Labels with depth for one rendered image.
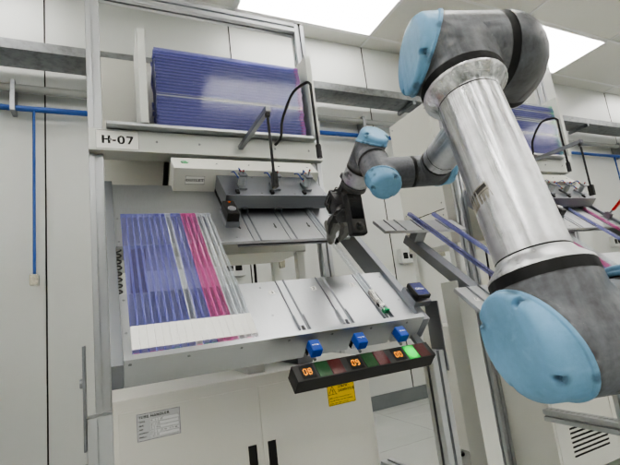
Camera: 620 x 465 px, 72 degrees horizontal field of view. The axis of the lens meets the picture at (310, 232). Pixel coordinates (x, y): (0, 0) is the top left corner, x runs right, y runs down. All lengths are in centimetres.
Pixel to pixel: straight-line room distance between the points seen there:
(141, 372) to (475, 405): 89
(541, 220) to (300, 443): 95
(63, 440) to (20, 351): 53
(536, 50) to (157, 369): 80
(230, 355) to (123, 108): 105
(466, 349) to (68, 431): 219
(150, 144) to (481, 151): 108
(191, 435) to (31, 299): 181
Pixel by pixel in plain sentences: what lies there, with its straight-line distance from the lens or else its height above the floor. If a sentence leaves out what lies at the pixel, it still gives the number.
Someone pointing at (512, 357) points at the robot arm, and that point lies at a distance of 50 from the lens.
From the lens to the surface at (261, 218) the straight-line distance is 130.
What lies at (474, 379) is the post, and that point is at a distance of 132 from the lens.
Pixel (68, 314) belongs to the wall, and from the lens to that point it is 281.
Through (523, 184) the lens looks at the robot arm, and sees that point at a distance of 54.
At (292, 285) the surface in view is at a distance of 105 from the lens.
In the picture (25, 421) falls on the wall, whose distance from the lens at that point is 285.
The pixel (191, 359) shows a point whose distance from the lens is 85.
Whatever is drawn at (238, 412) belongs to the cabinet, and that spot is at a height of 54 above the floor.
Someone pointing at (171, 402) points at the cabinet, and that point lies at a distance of 117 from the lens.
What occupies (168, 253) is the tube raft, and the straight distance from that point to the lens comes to 108.
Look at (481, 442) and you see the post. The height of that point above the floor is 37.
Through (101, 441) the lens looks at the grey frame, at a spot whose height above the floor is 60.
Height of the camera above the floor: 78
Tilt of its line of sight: 10 degrees up
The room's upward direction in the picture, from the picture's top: 7 degrees counter-clockwise
